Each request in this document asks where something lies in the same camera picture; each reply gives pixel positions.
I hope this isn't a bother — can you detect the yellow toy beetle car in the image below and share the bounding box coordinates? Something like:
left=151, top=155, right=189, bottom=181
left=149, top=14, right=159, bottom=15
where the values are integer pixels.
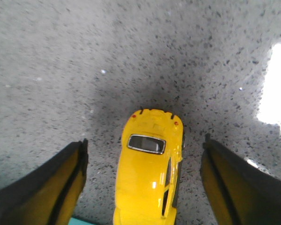
left=113, top=109, right=185, bottom=225

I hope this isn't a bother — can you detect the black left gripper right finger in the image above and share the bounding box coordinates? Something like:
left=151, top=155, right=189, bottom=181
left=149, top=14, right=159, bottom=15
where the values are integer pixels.
left=200, top=134, right=281, bottom=225

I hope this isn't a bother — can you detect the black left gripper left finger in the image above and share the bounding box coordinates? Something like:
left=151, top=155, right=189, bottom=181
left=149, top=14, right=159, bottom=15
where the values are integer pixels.
left=0, top=139, right=89, bottom=225

